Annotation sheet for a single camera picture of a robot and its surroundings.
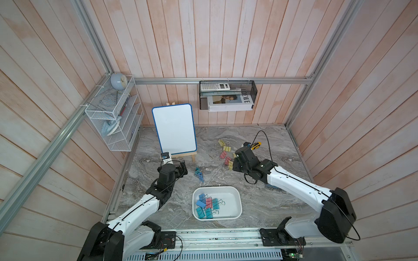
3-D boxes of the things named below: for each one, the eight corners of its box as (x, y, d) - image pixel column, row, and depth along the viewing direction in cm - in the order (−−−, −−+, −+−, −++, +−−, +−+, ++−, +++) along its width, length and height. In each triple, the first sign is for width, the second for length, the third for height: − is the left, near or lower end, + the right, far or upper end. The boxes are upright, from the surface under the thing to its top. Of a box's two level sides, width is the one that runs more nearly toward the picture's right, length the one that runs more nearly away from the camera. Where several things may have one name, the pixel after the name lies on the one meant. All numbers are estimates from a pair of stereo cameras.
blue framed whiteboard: (163, 160, 103) (148, 121, 77) (166, 143, 112) (154, 104, 86) (195, 160, 103) (192, 121, 77) (196, 143, 112) (193, 104, 86)
